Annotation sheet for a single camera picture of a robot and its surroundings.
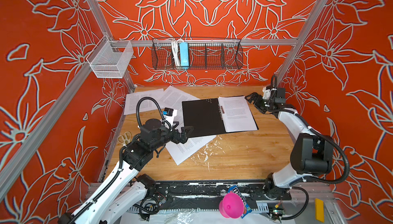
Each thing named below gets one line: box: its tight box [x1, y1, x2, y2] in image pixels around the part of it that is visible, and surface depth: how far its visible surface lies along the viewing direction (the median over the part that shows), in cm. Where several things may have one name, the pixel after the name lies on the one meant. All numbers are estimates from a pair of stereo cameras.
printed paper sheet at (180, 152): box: [165, 135, 217, 166], surface depth 89 cm
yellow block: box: [314, 197, 325, 223], surface depth 70 cm
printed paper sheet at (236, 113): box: [217, 95, 258, 133], surface depth 106 cm
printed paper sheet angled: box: [157, 85, 201, 123], surface depth 115 cm
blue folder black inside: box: [182, 97, 227, 138], surface depth 106 cm
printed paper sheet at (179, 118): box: [172, 106, 185, 134], surface depth 103 cm
